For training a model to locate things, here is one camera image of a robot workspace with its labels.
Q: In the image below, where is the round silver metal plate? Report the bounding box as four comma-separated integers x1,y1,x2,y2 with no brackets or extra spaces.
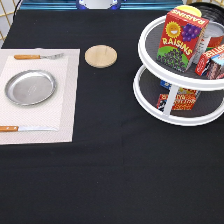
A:
5,70,57,106

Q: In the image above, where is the white two-tier lazy Susan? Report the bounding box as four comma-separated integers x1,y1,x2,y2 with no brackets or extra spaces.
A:
133,16,224,126

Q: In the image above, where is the round wooden coaster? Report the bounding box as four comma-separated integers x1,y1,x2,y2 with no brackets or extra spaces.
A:
85,45,117,68

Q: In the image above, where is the wooden handled fork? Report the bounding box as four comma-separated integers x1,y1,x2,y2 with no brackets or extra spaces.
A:
14,53,64,60

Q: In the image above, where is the wooden handled knife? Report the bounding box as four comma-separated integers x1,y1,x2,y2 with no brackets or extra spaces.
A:
0,126,57,132

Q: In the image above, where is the blue yellow can lower tier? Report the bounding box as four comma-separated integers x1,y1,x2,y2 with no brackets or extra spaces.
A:
160,80,172,90

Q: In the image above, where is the black ribbed bowl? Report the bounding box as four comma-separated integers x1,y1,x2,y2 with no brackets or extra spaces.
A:
191,2,224,25

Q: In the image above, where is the red raisins box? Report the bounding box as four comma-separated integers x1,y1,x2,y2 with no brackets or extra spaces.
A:
157,8,209,72

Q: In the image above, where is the red box lower tier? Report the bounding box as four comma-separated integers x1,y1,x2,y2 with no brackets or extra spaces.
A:
156,94,196,111

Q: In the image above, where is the beige woven placemat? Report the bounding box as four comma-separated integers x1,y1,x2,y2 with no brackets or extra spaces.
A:
0,48,80,145

